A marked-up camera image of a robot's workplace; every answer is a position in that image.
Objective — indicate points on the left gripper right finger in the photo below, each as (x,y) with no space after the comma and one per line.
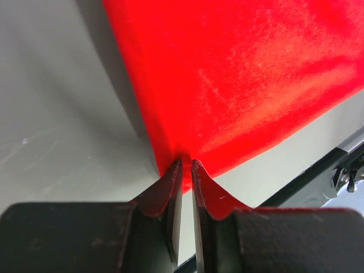
(232,237)

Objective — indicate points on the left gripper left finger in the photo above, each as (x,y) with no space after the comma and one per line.
(141,235)

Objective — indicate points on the red t shirt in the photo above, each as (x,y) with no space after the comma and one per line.
(224,81)

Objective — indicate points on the aluminium frame rail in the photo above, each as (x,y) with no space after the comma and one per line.
(352,143)

